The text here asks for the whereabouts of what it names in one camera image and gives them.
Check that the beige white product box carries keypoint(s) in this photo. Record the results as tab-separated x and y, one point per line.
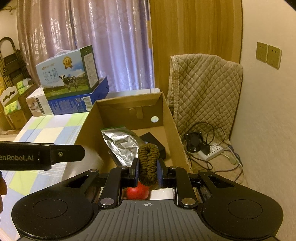
38	103

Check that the plaid bed sheet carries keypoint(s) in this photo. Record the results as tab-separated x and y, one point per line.
50	130

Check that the tissue display box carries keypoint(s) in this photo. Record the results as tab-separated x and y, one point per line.
12	97

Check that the wall socket plate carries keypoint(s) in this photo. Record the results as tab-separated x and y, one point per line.
261	51
274	56

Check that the milk carton gift box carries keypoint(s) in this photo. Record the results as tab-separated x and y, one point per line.
68	73

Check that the black charger with cables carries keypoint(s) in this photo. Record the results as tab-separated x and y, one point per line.
200	137

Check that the stacked cardboard boxes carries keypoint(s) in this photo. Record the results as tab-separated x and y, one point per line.
18	119

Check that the silver green foil pouch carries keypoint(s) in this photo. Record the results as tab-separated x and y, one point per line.
123	143

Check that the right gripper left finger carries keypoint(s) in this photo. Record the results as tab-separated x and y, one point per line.
115	181

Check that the person's left hand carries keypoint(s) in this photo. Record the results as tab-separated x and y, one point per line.
3	191

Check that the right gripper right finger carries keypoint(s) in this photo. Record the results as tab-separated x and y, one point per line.
175	182

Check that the large cardboard box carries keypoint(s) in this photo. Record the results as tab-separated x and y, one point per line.
147	113

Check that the white square night light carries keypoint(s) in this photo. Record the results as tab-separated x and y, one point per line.
162	194

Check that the black folding trolley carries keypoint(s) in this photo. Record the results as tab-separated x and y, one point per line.
13	67

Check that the brown hair scrunchie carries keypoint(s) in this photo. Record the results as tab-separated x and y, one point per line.
148	155

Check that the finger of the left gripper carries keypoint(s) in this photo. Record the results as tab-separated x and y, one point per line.
67	153

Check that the blue flat carton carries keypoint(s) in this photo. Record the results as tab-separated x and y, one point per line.
79	103

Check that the white power strip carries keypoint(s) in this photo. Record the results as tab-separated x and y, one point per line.
214	152

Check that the red cat figurine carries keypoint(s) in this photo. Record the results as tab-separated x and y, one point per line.
140	192

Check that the purple curtain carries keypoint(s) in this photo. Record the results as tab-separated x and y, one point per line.
117	31

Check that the quilted beige chair cover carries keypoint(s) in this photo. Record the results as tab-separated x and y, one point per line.
205	88

